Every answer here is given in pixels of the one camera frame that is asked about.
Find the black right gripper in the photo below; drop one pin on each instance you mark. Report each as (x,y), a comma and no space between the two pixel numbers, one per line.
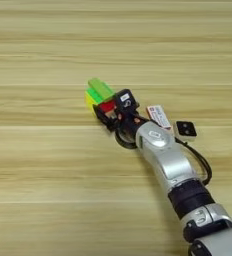
(124,123)

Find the multicoloured puzzle cube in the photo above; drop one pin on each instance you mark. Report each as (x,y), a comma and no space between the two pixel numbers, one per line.
(94,100)

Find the green rectangular block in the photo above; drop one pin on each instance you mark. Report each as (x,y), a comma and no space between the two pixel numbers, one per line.
(100,88)

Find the pink and white small box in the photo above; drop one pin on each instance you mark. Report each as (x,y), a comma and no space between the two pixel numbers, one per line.
(159,116)

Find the small black and white block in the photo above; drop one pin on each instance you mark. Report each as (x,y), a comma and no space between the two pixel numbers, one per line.
(186,130)

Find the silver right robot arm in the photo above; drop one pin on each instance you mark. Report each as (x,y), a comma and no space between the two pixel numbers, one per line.
(174,166)

